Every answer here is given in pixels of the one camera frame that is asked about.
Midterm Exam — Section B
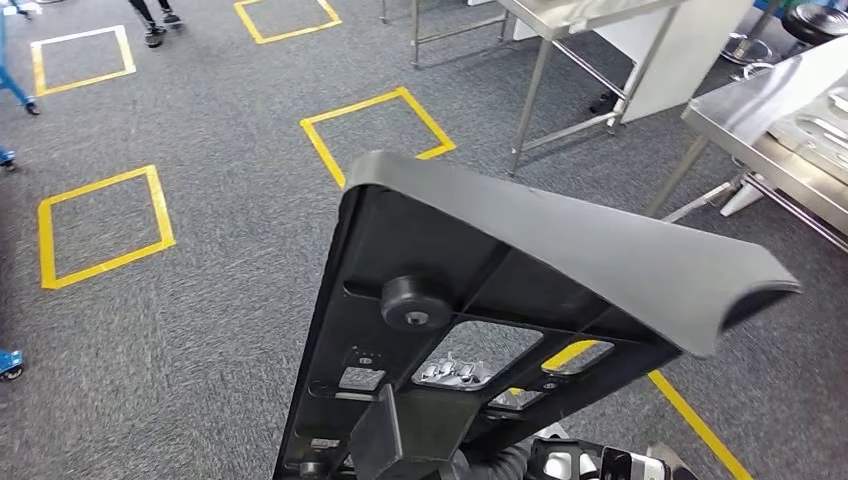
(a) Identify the person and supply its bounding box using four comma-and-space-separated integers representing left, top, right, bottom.
127, 0, 183, 49

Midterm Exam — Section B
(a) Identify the white board panel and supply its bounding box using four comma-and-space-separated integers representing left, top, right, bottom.
592, 0, 757, 125

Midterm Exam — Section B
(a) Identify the black plastic plate holder part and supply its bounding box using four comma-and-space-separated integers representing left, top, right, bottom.
271, 150, 802, 480

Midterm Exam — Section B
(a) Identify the black round stool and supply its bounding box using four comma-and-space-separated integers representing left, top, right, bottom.
720, 3, 848, 68

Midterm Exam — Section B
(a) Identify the stainless steel table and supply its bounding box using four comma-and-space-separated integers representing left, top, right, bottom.
496, 0, 757, 177

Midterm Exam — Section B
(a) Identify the stainless steel workbench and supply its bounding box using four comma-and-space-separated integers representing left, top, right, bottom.
645, 33, 848, 256

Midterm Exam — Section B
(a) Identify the aluminium machined plate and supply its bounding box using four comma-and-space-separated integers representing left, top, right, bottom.
768, 86, 848, 187

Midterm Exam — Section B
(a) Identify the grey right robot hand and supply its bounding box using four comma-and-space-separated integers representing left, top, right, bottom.
417, 354, 531, 410

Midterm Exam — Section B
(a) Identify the steel table frame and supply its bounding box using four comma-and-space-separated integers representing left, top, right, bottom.
378, 0, 513, 70

